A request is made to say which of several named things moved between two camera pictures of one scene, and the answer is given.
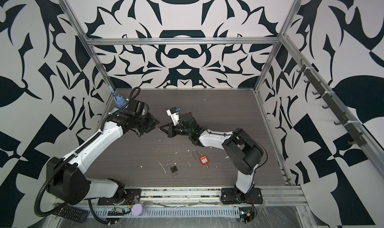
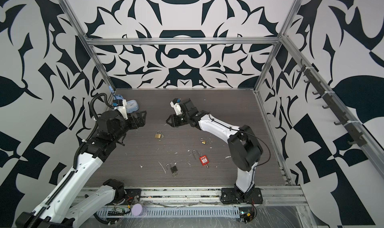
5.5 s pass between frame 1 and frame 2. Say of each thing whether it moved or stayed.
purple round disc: stayed
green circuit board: stayed
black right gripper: moved
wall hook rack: stayed
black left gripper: moved
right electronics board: stayed
